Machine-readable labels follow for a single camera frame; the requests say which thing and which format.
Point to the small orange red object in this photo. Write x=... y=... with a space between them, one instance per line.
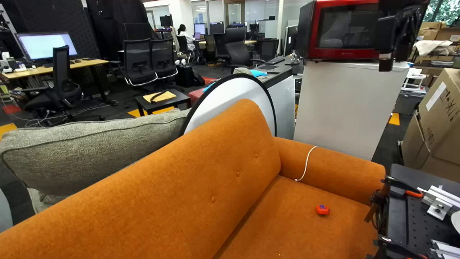
x=323 y=210

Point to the orange fabric sofa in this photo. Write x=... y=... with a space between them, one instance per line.
x=227 y=189

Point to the round white reflector disc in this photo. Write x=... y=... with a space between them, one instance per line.
x=227 y=92

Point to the small black side table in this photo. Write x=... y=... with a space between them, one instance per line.
x=156 y=100

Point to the white cabinet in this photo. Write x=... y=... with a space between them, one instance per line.
x=347 y=105

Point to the red black microwave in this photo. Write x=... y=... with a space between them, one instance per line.
x=339 y=28

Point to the black office chair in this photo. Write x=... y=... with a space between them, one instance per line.
x=66 y=93

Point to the grey cushion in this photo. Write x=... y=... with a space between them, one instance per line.
x=67 y=158

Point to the wooden office desk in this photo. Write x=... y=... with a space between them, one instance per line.
x=50 y=69

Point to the large cardboard box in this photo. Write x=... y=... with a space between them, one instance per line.
x=432 y=141

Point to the computer monitor on desk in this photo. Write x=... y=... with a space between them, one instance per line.
x=40 y=46

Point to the black mounting plate with clamps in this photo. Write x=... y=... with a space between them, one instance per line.
x=409 y=228

